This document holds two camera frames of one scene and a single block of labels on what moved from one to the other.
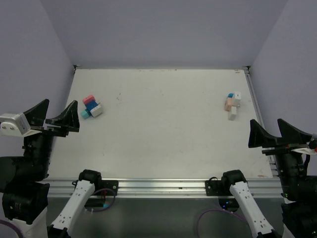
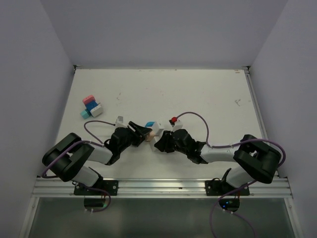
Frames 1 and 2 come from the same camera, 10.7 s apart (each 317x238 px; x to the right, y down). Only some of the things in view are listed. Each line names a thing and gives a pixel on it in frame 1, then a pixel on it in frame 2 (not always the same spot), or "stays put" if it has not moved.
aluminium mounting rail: (164, 188) stays put
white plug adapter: (97, 111) stays put
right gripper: (296, 139) to (163, 144)
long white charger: (232, 114) to (155, 139)
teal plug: (85, 114) stays put
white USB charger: (237, 97) to (157, 129)
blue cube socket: (91, 105) stays put
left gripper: (68, 120) to (140, 132)
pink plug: (88, 99) stays put
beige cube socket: (228, 104) to (150, 136)
